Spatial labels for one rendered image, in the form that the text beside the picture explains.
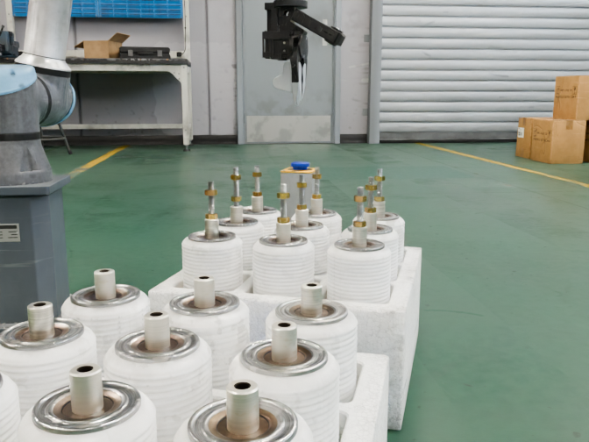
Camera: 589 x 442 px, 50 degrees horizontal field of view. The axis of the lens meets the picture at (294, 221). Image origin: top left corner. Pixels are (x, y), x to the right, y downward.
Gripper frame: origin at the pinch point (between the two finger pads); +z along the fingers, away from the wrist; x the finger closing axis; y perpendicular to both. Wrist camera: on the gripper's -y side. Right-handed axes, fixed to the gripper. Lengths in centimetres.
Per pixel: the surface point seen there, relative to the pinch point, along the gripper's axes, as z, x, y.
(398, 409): 43, 48, -27
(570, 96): -1, -349, -107
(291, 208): 22.8, 3.4, 0.9
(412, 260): 28.2, 20.5, -26.1
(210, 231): 19.9, 41.8, 3.9
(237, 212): 19.1, 29.8, 3.8
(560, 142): 31, -337, -101
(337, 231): 23.8, 19.1, -12.0
